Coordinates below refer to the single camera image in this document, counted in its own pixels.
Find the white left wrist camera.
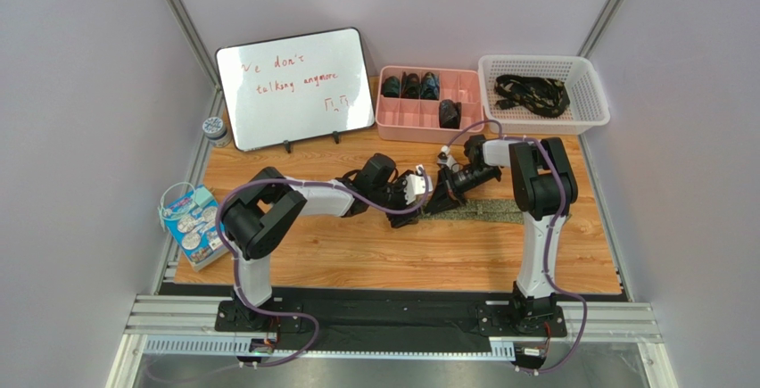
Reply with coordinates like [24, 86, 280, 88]
[401, 164, 433, 204]

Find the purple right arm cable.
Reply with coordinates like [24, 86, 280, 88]
[440, 119, 589, 375]

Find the aluminium frame rail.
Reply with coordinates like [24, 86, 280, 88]
[106, 295, 676, 387]

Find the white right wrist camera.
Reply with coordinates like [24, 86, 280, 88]
[436, 145, 462, 172]

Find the black camouflage tie in basket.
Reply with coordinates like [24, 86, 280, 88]
[493, 74, 570, 119]

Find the green patterned tie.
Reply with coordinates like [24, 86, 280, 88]
[417, 199, 525, 225]

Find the white plastic basket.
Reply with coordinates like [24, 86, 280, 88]
[478, 54, 610, 135]

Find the pink divided organizer box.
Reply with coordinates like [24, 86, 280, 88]
[375, 66, 484, 144]

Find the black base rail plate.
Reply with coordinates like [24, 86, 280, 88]
[157, 282, 631, 354]

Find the rolled dark tie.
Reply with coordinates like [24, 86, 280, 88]
[380, 76, 401, 98]
[419, 71, 441, 100]
[438, 99, 462, 129]
[400, 71, 421, 99]

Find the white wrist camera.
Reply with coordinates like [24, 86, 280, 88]
[436, 145, 462, 172]
[401, 164, 433, 204]

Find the white whiteboard black frame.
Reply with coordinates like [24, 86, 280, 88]
[215, 28, 375, 152]

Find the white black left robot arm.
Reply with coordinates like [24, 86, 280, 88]
[215, 153, 434, 313]

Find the small patterned round jar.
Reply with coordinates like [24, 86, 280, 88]
[202, 116, 232, 148]

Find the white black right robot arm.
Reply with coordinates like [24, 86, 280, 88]
[425, 135, 577, 325]

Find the light blue power adapter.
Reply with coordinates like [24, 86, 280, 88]
[191, 186, 215, 208]

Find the white adapter cable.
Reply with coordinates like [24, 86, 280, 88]
[157, 181, 197, 233]

